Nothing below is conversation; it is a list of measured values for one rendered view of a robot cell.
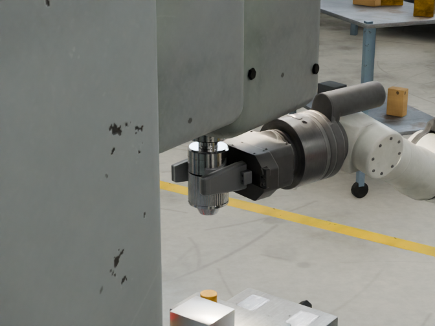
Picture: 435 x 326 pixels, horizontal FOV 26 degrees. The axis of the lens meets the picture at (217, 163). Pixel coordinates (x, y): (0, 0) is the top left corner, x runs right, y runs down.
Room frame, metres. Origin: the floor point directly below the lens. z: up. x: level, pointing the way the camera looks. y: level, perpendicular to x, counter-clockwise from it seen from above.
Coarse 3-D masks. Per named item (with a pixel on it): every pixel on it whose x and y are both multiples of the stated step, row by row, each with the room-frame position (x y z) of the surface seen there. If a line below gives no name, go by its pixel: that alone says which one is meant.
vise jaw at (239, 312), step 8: (192, 296) 1.12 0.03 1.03; (224, 304) 1.09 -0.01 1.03; (232, 304) 1.09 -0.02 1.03; (240, 312) 1.07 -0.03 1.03; (248, 312) 1.07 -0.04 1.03; (256, 312) 1.07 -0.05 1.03; (240, 320) 1.05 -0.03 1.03; (248, 320) 1.05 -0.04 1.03; (256, 320) 1.05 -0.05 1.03; (264, 320) 1.05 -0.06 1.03; (272, 320) 1.05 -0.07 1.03; (280, 320) 1.05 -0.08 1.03
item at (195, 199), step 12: (228, 156) 1.01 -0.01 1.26; (192, 168) 1.00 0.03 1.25; (204, 168) 0.99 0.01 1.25; (216, 168) 0.99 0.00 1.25; (192, 180) 1.00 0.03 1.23; (192, 192) 1.00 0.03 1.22; (228, 192) 1.01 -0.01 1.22; (192, 204) 1.00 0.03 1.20; (204, 204) 0.99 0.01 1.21; (216, 204) 0.99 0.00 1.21
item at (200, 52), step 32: (160, 0) 0.75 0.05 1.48; (192, 0) 0.79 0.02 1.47; (224, 0) 0.82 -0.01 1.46; (160, 32) 0.75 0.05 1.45; (192, 32) 0.79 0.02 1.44; (224, 32) 0.82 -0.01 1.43; (160, 64) 0.75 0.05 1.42; (192, 64) 0.79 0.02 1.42; (224, 64) 0.82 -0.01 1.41; (160, 96) 0.75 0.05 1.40; (192, 96) 0.78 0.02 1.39; (224, 96) 0.82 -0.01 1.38; (160, 128) 0.75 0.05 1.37; (192, 128) 0.78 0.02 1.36
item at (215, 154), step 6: (192, 144) 1.02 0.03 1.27; (222, 144) 1.02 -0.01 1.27; (192, 150) 1.00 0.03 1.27; (198, 150) 1.00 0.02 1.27; (204, 150) 1.00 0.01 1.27; (210, 150) 1.00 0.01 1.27; (216, 150) 1.00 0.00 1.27; (222, 150) 1.00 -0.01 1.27; (228, 150) 1.01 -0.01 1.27; (192, 156) 1.00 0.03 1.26; (198, 156) 0.99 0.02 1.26; (204, 156) 0.99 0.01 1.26; (210, 156) 0.99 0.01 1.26; (216, 156) 0.99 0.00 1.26; (222, 156) 1.00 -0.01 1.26
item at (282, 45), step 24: (264, 0) 0.92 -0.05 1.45; (288, 0) 0.96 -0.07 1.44; (312, 0) 1.00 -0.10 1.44; (264, 24) 0.92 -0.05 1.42; (288, 24) 0.96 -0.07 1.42; (312, 24) 1.00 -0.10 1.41; (264, 48) 0.92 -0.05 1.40; (288, 48) 0.96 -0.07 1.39; (312, 48) 1.00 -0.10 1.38; (264, 72) 0.92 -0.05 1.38; (288, 72) 0.96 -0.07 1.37; (312, 72) 1.00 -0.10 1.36; (264, 96) 0.92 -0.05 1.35; (288, 96) 0.96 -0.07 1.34; (312, 96) 1.01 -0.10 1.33; (240, 120) 0.89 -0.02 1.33; (264, 120) 0.93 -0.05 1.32
